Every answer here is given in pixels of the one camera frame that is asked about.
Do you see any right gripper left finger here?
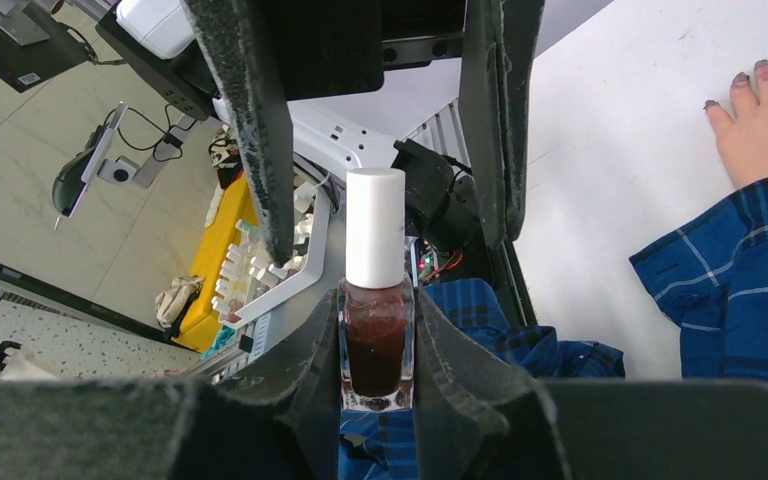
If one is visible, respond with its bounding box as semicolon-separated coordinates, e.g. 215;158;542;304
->
0;292;340;479

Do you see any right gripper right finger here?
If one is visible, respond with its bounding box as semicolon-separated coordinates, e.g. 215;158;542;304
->
413;293;768;479

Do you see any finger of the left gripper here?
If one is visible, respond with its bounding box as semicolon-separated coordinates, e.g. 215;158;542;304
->
184;0;294;266
458;0;545;248

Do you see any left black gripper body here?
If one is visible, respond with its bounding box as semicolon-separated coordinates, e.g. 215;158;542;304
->
96;1;466;120

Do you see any red nail polish bottle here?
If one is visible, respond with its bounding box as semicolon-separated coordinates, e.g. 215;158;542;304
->
337;168;415;413

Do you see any mannequin hand with painted nails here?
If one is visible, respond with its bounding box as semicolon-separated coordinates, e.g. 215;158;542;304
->
704;59;768;189

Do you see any white tray with bottles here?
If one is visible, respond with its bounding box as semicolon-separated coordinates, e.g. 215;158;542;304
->
210;182;332;330

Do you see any yellow box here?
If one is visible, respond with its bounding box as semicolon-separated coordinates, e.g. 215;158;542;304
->
172;174;259;353

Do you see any monitor on stand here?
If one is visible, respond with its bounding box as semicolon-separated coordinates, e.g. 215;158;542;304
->
52;102;198;223

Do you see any blue plaid shirt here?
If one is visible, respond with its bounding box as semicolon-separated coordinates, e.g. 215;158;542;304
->
337;170;768;480

